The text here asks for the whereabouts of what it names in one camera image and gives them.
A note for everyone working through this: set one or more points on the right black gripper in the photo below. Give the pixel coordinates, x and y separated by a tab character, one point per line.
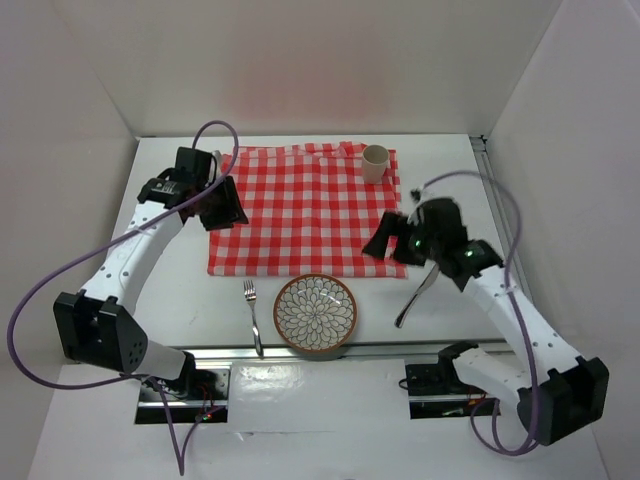
391	224

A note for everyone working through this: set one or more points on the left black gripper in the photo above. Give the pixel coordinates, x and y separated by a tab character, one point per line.
232	210

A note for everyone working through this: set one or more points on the silver butter knife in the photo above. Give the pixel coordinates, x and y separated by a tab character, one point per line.
415	300

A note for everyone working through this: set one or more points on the silver fork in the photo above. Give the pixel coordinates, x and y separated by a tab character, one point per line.
250	296

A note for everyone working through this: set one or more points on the red white checkered cloth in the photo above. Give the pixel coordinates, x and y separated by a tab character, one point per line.
309	210

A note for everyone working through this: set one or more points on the beige cup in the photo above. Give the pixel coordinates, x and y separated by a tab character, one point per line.
375	159

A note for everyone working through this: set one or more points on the floral patterned ceramic bowl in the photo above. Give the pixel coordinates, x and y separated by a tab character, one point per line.
315	314

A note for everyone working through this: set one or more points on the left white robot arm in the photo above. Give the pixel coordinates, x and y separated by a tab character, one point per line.
96	325

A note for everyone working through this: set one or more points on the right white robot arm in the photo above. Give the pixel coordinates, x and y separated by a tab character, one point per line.
558	391

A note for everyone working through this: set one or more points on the right aluminium rail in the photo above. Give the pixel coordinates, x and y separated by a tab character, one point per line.
500	200

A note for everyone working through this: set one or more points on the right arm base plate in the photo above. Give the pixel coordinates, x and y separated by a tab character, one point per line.
431	396

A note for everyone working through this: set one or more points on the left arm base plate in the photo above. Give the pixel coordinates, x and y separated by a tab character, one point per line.
206	401

